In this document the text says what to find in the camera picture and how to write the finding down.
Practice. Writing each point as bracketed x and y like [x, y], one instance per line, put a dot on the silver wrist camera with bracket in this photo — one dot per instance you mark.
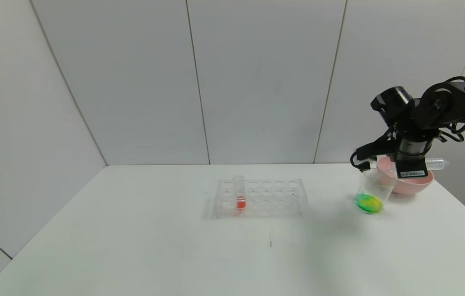
[380, 146]

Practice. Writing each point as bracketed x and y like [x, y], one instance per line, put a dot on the clear plastic beaker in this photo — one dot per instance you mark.
[370, 197]

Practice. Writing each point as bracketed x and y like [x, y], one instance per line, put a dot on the red pigment test tube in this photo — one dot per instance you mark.
[240, 197]

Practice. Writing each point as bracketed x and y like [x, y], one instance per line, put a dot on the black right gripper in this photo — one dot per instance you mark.
[412, 170]

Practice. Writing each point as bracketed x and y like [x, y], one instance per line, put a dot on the blue pigment test tube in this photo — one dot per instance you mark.
[438, 164]

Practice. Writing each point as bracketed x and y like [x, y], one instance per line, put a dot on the pink plastic bowl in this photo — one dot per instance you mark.
[415, 187]

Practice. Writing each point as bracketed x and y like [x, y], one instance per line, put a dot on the clear plastic test tube rack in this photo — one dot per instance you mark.
[265, 201]

